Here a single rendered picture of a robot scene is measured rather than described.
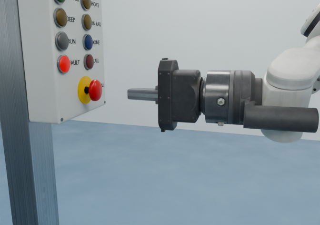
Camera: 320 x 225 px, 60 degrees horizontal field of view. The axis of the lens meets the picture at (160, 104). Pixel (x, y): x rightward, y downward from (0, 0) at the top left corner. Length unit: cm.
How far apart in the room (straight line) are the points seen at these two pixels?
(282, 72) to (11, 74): 42
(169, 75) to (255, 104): 14
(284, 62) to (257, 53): 268
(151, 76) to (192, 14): 84
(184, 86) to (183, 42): 276
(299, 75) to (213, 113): 13
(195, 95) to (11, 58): 30
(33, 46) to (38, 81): 6
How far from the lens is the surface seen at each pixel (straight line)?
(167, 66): 45
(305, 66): 45
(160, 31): 327
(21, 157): 55
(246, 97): 42
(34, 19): 49
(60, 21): 47
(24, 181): 57
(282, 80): 42
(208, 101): 43
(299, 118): 41
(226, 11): 316
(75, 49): 52
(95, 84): 52
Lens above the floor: 95
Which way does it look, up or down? 12 degrees down
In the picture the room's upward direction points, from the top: straight up
